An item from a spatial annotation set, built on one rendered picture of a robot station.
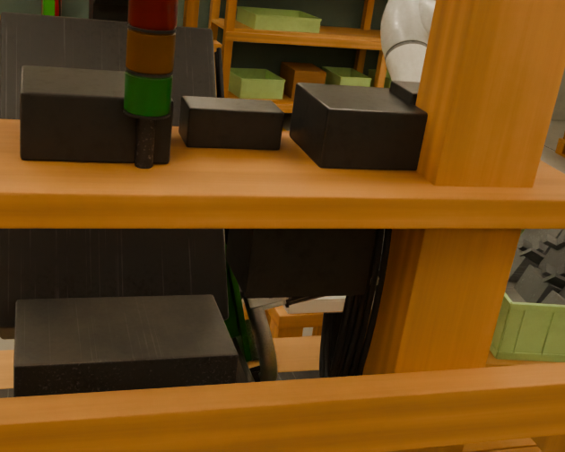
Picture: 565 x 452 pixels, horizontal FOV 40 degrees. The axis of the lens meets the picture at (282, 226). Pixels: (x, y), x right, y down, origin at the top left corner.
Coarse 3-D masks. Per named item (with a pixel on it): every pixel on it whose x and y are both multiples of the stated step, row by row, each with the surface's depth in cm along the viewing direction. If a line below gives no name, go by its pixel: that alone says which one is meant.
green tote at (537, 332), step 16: (512, 304) 199; (528, 304) 199; (544, 304) 201; (512, 320) 201; (528, 320) 202; (544, 320) 202; (560, 320) 203; (496, 336) 206; (512, 336) 203; (528, 336) 204; (544, 336) 204; (560, 336) 205; (496, 352) 204; (512, 352) 205; (528, 352) 206; (544, 352) 206; (560, 352) 207
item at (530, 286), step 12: (552, 252) 233; (564, 252) 228; (540, 264) 236; (552, 264) 231; (564, 264) 226; (528, 276) 230; (540, 276) 225; (516, 288) 233; (528, 288) 228; (540, 288) 223; (552, 288) 221; (528, 300) 226; (540, 300) 222
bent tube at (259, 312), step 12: (252, 312) 132; (264, 312) 133; (252, 324) 132; (264, 324) 132; (264, 336) 131; (264, 348) 131; (264, 360) 132; (276, 360) 134; (264, 372) 134; (276, 372) 135
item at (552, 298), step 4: (564, 288) 220; (552, 292) 215; (556, 292) 216; (560, 292) 221; (564, 292) 220; (548, 296) 216; (552, 296) 215; (556, 296) 214; (560, 296) 214; (564, 296) 219; (544, 300) 216; (548, 300) 215; (552, 300) 214; (556, 300) 213; (560, 300) 212; (564, 300) 211; (556, 304) 212; (560, 304) 211; (564, 304) 210
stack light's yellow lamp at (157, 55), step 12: (132, 36) 79; (144, 36) 78; (156, 36) 78; (168, 36) 79; (132, 48) 79; (144, 48) 79; (156, 48) 79; (168, 48) 80; (132, 60) 80; (144, 60) 79; (156, 60) 79; (168, 60) 80; (132, 72) 80; (144, 72) 79; (156, 72) 80; (168, 72) 81
